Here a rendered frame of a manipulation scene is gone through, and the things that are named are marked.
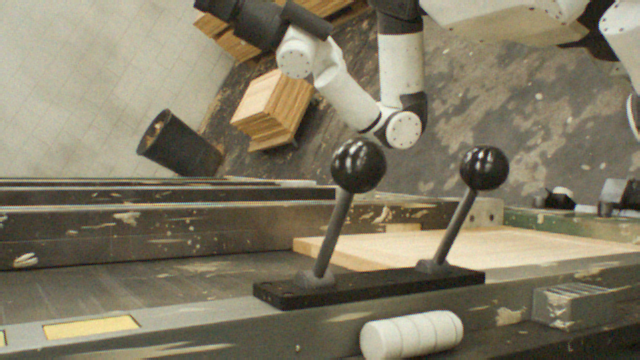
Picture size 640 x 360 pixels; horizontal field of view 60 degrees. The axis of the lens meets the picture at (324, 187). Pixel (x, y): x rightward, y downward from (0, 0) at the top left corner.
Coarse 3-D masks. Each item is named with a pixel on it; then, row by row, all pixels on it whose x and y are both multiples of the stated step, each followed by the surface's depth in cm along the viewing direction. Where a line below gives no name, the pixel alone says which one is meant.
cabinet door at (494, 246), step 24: (312, 240) 85; (360, 240) 86; (384, 240) 88; (408, 240) 90; (432, 240) 90; (456, 240) 91; (480, 240) 92; (504, 240) 93; (528, 240) 94; (552, 240) 95; (576, 240) 93; (600, 240) 94; (360, 264) 71; (384, 264) 67; (408, 264) 67; (456, 264) 70; (480, 264) 70; (504, 264) 71
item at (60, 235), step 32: (0, 224) 65; (32, 224) 67; (64, 224) 69; (96, 224) 71; (128, 224) 73; (160, 224) 75; (192, 224) 78; (224, 224) 80; (256, 224) 83; (288, 224) 86; (320, 224) 89; (352, 224) 92; (384, 224) 96; (448, 224) 104; (480, 224) 108; (0, 256) 65; (32, 256) 67; (64, 256) 69; (96, 256) 71; (128, 256) 73; (160, 256) 75; (192, 256) 78
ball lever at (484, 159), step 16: (480, 144) 43; (464, 160) 43; (480, 160) 42; (496, 160) 41; (464, 176) 43; (480, 176) 42; (496, 176) 41; (464, 208) 44; (448, 240) 46; (432, 272) 47; (448, 272) 47
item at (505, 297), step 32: (608, 256) 65; (480, 288) 48; (512, 288) 50; (608, 288) 58; (64, 320) 34; (160, 320) 35; (192, 320) 35; (224, 320) 35; (256, 320) 36; (288, 320) 38; (320, 320) 39; (352, 320) 41; (480, 320) 48; (512, 320) 50; (0, 352) 29; (32, 352) 29; (64, 352) 30; (96, 352) 31; (128, 352) 32; (160, 352) 33; (192, 352) 34; (224, 352) 35; (256, 352) 37; (288, 352) 38; (320, 352) 39; (352, 352) 41
